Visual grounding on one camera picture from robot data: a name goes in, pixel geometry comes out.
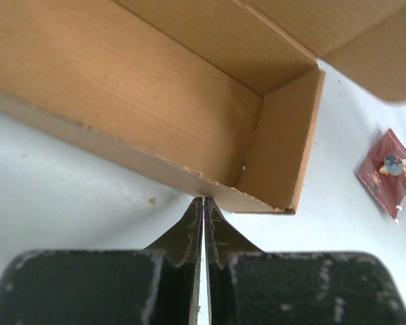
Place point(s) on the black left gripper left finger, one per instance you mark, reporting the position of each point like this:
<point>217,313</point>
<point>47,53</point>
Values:
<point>155,285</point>

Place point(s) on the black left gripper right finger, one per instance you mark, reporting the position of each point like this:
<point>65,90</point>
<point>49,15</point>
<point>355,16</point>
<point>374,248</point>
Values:
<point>249,286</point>

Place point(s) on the brown cardboard box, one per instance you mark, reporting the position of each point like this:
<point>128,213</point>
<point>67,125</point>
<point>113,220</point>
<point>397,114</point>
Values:
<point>215,98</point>

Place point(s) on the small red packet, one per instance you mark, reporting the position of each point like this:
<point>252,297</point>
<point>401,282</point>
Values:
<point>383,173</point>

